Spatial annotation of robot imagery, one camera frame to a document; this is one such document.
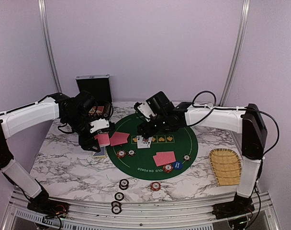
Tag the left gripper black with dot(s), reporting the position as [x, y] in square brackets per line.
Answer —
[85, 143]

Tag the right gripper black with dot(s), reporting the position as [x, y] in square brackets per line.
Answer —
[144, 128]

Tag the face-up community cards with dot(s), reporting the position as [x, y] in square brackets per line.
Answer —
[143, 143]

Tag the dealt red-backed cards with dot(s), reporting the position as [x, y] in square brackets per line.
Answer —
[119, 138]

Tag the small orange chip pile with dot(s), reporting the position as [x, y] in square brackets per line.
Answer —
[121, 154]
[167, 168]

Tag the dark chips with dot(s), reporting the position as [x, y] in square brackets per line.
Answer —
[131, 152]

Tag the blue small blind button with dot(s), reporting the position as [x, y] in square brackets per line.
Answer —
[177, 165]

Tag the dark brown chip stack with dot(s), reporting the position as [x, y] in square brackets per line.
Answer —
[123, 184]

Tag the orange red chip stack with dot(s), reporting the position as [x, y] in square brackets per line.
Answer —
[155, 186]

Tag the red-backed playing card deck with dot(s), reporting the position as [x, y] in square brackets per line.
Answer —
[103, 139]

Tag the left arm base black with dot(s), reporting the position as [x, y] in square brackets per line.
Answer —
[51, 208]

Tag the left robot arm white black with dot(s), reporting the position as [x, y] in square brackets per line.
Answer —
[71, 111]

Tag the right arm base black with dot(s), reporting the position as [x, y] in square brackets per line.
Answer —
[239, 206]

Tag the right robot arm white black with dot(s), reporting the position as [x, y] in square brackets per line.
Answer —
[161, 114]

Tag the playing card box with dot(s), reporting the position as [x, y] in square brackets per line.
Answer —
[101, 154]

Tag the round green poker mat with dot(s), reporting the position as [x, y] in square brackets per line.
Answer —
[142, 165]

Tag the card deck box in case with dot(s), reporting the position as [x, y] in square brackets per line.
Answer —
[96, 110]

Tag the right chip row in case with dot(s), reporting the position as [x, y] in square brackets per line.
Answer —
[107, 110]

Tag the aluminium poker case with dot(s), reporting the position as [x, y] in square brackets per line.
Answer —
[99, 87]

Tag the fallen dark chip on table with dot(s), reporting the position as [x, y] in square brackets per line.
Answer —
[119, 196]

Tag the woven bamboo tray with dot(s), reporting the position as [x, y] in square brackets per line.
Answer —
[226, 166]

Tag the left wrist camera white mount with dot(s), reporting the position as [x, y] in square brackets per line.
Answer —
[102, 125]

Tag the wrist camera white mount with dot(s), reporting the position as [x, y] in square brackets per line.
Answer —
[144, 109]
[102, 125]

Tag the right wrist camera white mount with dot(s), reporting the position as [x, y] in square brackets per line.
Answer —
[144, 109]

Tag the fallen dark chip lower rail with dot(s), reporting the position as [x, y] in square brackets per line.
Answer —
[116, 210]

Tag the front aluminium rail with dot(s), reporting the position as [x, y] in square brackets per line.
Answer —
[191, 214]

